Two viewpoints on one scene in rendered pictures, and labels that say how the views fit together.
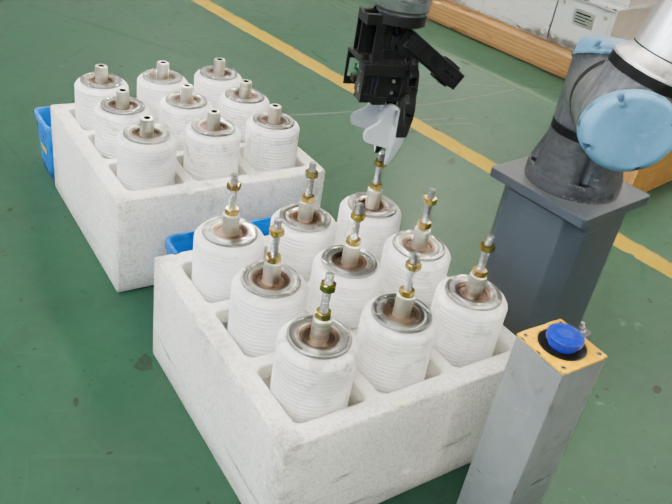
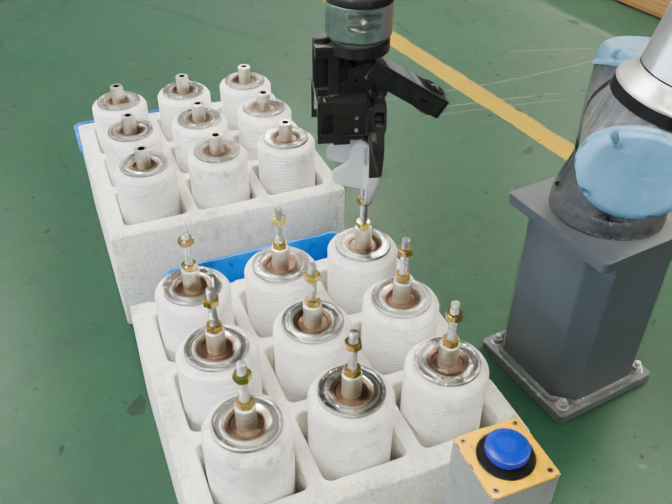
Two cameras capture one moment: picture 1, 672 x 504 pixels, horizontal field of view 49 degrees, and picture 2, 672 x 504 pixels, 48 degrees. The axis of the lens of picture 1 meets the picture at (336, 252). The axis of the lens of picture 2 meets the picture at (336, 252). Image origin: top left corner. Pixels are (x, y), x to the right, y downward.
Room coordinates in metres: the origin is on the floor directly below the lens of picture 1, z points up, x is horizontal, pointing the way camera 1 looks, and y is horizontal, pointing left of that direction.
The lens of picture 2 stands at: (0.19, -0.21, 0.87)
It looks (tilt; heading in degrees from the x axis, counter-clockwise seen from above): 38 degrees down; 15
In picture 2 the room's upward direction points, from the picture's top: 1 degrees clockwise
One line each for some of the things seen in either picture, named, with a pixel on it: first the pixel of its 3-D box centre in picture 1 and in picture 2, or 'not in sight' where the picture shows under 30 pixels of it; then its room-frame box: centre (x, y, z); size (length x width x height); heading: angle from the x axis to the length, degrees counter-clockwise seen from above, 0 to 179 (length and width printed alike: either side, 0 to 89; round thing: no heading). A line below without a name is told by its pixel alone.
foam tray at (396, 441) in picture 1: (331, 354); (313, 410); (0.83, -0.02, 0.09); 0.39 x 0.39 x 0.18; 38
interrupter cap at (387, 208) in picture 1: (371, 205); (362, 244); (0.99, -0.04, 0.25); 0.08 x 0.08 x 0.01
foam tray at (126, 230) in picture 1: (183, 178); (207, 196); (1.26, 0.32, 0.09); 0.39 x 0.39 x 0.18; 37
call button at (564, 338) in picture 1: (563, 340); (506, 451); (0.64, -0.26, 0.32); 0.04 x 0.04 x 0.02
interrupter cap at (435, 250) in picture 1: (418, 246); (401, 297); (0.90, -0.11, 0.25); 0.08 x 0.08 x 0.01
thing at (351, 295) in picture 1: (339, 315); (313, 374); (0.83, -0.02, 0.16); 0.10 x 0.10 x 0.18
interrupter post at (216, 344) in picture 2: (271, 271); (215, 339); (0.75, 0.07, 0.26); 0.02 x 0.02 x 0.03
